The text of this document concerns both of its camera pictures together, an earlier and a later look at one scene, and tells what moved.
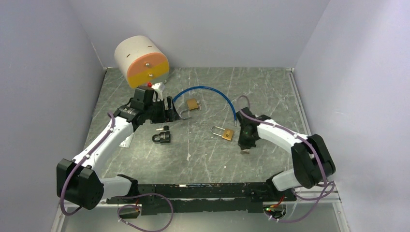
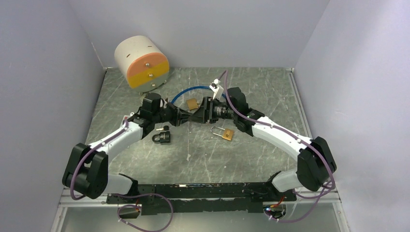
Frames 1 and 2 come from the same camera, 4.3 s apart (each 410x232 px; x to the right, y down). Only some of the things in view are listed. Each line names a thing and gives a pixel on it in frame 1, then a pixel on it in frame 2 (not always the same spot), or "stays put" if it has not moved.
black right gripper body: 244,140 -> 217,110
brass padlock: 192,104 stays put
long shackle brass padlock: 227,134 stays put
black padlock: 164,137 stays put
